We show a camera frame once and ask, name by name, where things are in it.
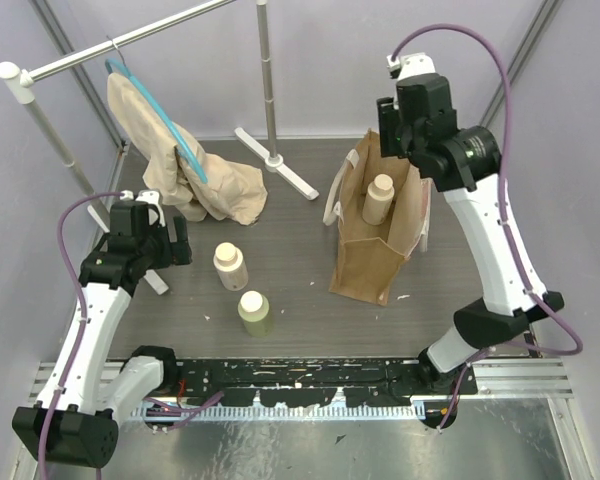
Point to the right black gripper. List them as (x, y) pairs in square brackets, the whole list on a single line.
[(386, 112)]

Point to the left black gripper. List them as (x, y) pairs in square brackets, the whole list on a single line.
[(167, 240)]

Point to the cream bottle beige cap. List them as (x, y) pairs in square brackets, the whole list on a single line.
[(379, 196)]

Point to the yellow-green bottle cream cap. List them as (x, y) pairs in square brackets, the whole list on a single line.
[(254, 311)]

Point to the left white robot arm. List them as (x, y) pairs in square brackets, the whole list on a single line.
[(74, 419)]

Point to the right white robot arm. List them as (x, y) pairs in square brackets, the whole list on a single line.
[(465, 169)]

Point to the brown canvas bag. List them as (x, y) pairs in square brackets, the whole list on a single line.
[(369, 257)]

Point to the beige cloth garment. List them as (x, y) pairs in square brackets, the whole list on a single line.
[(232, 191)]

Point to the beige bottle pink cap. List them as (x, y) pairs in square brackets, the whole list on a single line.
[(230, 265)]

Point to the blue clothes hanger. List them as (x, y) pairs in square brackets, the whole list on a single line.
[(182, 146)]

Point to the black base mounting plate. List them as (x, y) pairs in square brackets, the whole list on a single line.
[(296, 382)]

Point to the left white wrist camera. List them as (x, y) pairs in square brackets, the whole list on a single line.
[(153, 199)]

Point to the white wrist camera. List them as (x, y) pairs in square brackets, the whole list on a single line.
[(410, 65), (153, 199)]

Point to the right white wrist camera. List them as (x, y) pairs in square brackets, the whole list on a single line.
[(410, 65)]

